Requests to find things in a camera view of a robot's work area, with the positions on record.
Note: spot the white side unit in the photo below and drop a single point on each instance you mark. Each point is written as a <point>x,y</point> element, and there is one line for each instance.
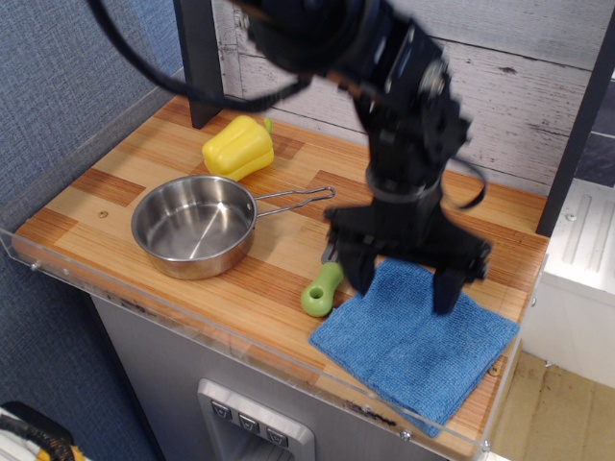
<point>570,321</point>

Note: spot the black vertical post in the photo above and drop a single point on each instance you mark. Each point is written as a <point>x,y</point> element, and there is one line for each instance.
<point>584,122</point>

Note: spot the clear acrylic table guard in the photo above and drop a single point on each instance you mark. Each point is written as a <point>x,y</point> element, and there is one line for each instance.
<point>74,224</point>

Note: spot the blue microfiber cloth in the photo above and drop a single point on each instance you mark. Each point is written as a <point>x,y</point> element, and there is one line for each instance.
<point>390,340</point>

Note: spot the grey cabinet with button panel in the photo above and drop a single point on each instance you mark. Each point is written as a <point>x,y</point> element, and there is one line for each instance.
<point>203,404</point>

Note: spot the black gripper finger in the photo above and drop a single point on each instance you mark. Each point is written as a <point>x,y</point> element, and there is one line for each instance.
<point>447,286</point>
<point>359,269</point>

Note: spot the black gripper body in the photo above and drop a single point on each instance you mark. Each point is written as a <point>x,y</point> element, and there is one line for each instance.
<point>415,230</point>

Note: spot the yellow toy bell pepper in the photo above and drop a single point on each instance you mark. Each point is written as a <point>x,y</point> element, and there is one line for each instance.
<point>243,147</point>

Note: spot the yellow black object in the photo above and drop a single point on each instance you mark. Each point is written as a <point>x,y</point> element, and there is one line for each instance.
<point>27,434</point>

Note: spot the stainless steel pan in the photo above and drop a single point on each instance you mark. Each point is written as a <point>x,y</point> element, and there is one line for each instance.
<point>199,227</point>

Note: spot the green handled grey spatula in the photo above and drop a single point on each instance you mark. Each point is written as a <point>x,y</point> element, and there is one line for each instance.
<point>317,298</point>

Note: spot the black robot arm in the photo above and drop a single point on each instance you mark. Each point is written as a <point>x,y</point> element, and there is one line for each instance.
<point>401,88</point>

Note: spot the dark rear post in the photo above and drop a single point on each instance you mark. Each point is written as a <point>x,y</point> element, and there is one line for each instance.
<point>198,42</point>

